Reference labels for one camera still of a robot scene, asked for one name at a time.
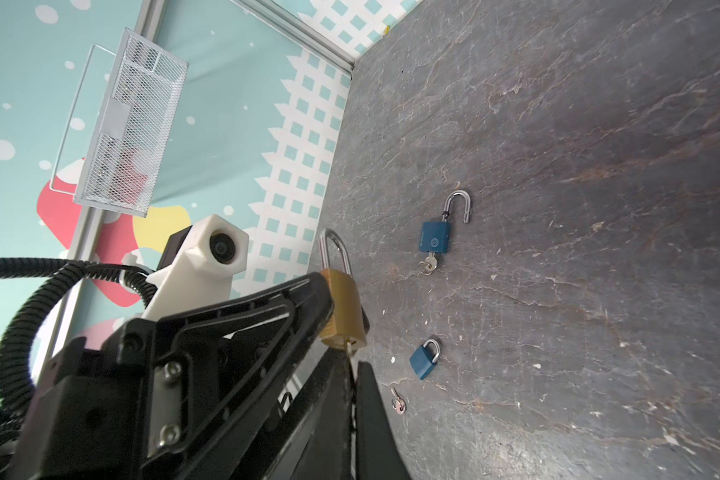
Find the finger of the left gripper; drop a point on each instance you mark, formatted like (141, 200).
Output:
(363, 321)

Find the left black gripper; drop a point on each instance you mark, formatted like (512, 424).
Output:
(184, 398)

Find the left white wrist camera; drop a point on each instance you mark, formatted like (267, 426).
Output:
(202, 271)

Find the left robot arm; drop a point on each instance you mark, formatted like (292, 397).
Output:
(16, 385)

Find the small blue padlock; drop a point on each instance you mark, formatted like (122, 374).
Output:
(425, 358)

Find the white mesh wall basket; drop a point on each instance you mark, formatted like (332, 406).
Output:
(120, 169)

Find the large blue padlock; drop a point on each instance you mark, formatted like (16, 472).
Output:
(435, 235)

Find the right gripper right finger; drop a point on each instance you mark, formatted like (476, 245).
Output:
(376, 452)

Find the silver key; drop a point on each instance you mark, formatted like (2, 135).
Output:
(429, 264)

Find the small key on table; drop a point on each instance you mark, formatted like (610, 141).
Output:
(398, 403)

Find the brass padlock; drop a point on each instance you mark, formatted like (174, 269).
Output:
(342, 326)

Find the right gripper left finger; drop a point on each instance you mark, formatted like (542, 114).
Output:
(313, 439)

